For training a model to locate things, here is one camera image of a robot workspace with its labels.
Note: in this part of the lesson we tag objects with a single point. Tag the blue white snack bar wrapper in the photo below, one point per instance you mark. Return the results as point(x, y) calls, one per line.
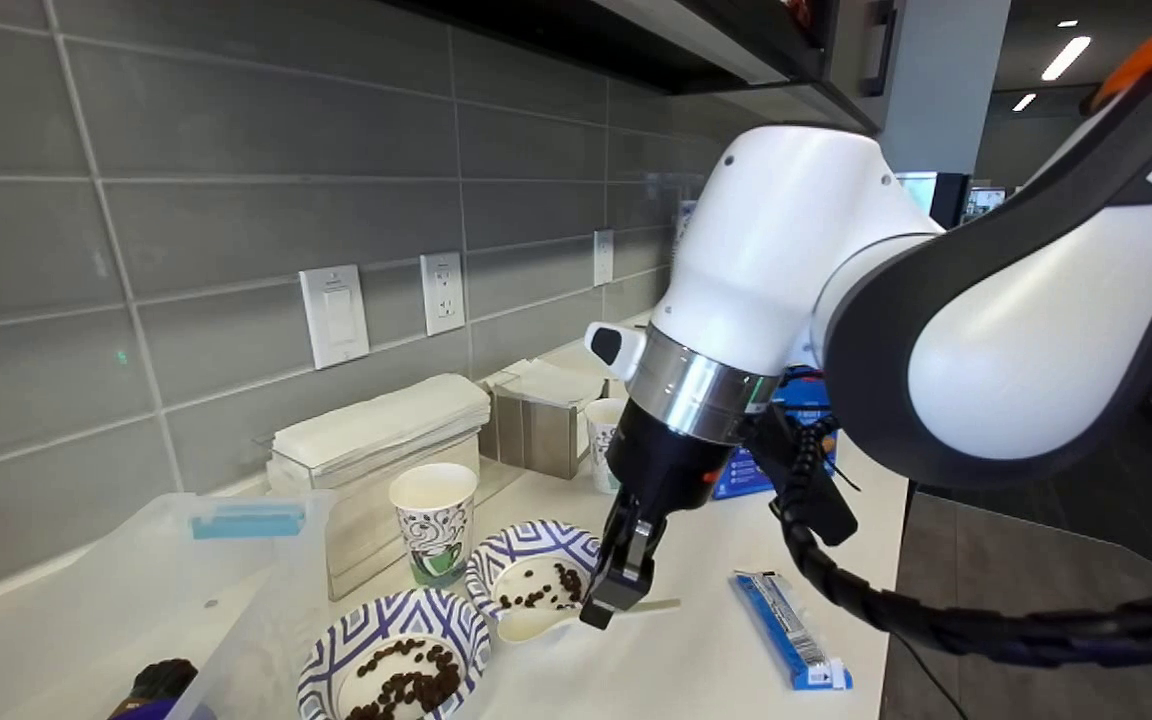
point(787, 633)

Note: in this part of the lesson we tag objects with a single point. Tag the purple bag in container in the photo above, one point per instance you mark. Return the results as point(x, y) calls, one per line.
point(152, 689)

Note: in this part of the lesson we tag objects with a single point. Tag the blue patterned bowl many beans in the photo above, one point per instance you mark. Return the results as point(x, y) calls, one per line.
point(398, 656)

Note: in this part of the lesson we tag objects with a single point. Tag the white napkin dispenser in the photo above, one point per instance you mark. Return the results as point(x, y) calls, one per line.
point(358, 449)

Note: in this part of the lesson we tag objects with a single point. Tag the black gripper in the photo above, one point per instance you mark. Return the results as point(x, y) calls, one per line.
point(656, 472)

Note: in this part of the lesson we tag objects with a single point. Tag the steel napkin holder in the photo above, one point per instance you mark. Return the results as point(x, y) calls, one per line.
point(537, 417)

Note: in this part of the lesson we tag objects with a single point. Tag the patterned paper cup near bowls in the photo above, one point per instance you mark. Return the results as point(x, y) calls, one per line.
point(432, 514)

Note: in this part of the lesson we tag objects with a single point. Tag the patterned paper cup near box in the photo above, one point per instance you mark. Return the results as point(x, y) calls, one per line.
point(600, 417)

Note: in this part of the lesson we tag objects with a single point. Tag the blue snack box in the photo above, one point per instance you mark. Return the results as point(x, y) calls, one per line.
point(806, 417)

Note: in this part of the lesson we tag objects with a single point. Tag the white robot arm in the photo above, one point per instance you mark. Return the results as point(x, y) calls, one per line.
point(994, 351)

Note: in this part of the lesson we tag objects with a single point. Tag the white wall switch plate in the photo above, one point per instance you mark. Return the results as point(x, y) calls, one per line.
point(334, 315)

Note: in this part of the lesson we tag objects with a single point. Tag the clear plastic container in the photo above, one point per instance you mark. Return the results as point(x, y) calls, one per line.
point(229, 587)

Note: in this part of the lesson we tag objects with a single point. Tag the white wall outlet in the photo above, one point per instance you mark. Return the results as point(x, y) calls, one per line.
point(443, 294)

